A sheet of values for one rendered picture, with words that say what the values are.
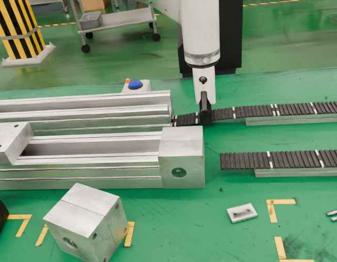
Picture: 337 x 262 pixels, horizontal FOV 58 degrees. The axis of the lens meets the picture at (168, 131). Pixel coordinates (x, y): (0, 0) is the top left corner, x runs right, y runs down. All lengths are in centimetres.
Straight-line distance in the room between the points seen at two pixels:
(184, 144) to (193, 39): 23
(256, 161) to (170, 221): 22
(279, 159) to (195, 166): 18
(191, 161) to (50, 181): 33
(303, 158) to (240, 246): 24
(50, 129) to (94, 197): 39
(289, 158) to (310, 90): 36
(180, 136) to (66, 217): 28
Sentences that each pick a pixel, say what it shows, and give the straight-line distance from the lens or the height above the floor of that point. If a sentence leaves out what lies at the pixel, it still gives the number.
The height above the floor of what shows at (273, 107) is 81.
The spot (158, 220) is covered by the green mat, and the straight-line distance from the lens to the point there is 63.
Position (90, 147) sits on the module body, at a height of 84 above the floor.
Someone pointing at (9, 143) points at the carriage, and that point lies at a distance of 74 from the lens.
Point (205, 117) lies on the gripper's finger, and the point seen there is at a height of 83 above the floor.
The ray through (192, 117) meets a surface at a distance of 84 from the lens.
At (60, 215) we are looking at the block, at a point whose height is 87.
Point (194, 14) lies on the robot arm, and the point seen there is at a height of 109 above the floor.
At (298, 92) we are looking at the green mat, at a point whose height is 78.
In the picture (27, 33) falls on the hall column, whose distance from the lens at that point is 393.
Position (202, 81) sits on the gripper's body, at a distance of 74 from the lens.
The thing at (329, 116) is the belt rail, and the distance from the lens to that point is 87.
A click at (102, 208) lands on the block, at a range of 55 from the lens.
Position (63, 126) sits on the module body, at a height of 83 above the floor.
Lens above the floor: 127
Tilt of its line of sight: 36 degrees down
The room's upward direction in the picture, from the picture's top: 9 degrees counter-clockwise
